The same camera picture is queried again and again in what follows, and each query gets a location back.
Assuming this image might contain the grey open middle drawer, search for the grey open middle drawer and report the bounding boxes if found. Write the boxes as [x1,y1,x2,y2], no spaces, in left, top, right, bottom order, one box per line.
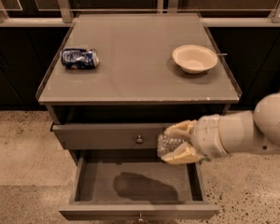
[59,149,218,220]

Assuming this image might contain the white paper bowl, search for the white paper bowl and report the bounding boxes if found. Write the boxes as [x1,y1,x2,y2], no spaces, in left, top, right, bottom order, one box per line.
[172,45,218,74]

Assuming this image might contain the metal railing frame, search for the metal railing frame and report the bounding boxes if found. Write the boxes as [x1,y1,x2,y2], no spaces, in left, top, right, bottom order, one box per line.
[0,0,280,27]

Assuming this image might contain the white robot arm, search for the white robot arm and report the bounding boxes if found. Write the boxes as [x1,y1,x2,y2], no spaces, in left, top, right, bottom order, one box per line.
[157,90,280,164]

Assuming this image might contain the crushed blue soda can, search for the crushed blue soda can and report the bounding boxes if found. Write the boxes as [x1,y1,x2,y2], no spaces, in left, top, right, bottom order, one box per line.
[60,49,100,69]

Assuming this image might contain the clear plastic water bottle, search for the clear plastic water bottle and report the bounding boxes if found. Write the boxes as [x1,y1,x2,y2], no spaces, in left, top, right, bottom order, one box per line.
[157,134,187,158]

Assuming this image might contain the round top drawer knob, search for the round top drawer knob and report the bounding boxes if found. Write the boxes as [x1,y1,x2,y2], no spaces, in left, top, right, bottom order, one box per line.
[135,135,144,145]

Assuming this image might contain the grey wooden drawer cabinet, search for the grey wooden drawer cabinet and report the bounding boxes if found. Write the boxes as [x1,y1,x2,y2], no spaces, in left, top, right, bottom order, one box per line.
[35,12,243,166]

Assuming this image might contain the grey top drawer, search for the grey top drawer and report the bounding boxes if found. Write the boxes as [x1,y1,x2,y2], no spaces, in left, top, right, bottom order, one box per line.
[52,123,171,150]

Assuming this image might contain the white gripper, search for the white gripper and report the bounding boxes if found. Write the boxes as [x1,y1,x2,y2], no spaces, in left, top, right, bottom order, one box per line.
[161,115,228,165]

